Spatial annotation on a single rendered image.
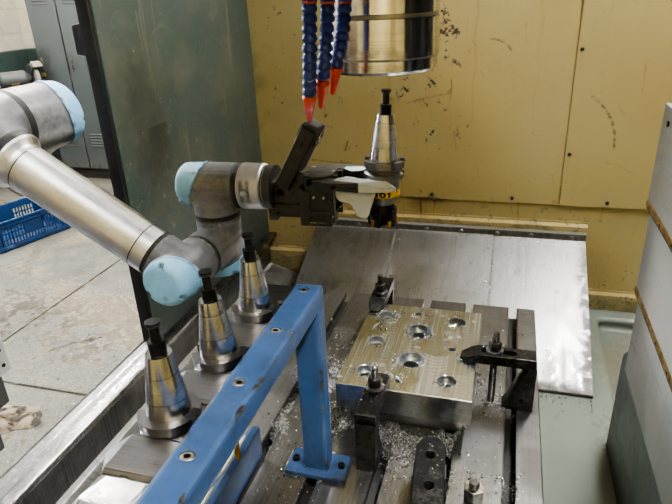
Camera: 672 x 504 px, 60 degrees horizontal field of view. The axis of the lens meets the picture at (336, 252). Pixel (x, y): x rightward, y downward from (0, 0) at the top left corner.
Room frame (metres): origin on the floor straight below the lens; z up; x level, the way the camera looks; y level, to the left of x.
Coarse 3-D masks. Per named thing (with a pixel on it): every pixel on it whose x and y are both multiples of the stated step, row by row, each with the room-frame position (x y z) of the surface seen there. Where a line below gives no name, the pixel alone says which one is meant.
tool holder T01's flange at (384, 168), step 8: (368, 160) 0.85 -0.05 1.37; (400, 160) 0.87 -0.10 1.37; (368, 168) 0.84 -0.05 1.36; (376, 168) 0.83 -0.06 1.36; (384, 168) 0.83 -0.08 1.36; (392, 168) 0.83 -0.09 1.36; (400, 168) 0.84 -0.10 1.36; (368, 176) 0.84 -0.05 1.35; (376, 176) 0.83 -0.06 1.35; (384, 176) 0.83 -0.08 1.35; (392, 176) 0.83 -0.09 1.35; (400, 176) 0.84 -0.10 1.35
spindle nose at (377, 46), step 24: (336, 0) 0.81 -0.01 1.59; (360, 0) 0.79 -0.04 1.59; (384, 0) 0.78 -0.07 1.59; (408, 0) 0.79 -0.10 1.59; (432, 0) 0.81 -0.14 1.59; (336, 24) 0.81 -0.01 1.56; (360, 24) 0.79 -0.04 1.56; (384, 24) 0.78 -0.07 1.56; (408, 24) 0.79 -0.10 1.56; (432, 24) 0.81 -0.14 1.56; (360, 48) 0.79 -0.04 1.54; (384, 48) 0.78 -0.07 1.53; (408, 48) 0.79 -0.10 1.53; (432, 48) 0.81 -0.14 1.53; (360, 72) 0.79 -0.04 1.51; (384, 72) 0.78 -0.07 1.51; (408, 72) 0.79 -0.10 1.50
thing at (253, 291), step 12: (240, 264) 0.68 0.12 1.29; (252, 264) 0.68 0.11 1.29; (240, 276) 0.68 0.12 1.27; (252, 276) 0.68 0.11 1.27; (264, 276) 0.69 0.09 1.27; (240, 288) 0.68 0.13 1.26; (252, 288) 0.67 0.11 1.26; (264, 288) 0.68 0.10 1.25; (240, 300) 0.68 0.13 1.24; (252, 300) 0.67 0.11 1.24; (264, 300) 0.68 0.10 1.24; (252, 312) 0.67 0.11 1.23
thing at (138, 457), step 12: (120, 444) 0.44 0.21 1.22; (132, 444) 0.44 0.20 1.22; (144, 444) 0.44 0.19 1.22; (156, 444) 0.44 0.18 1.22; (168, 444) 0.44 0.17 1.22; (108, 456) 0.43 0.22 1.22; (120, 456) 0.43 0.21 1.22; (132, 456) 0.42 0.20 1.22; (144, 456) 0.42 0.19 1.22; (156, 456) 0.42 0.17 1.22; (168, 456) 0.42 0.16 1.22; (108, 468) 0.41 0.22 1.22; (120, 468) 0.41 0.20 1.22; (132, 468) 0.41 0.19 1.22; (144, 468) 0.41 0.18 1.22; (156, 468) 0.41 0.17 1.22; (132, 480) 0.40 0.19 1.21; (144, 480) 0.40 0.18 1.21
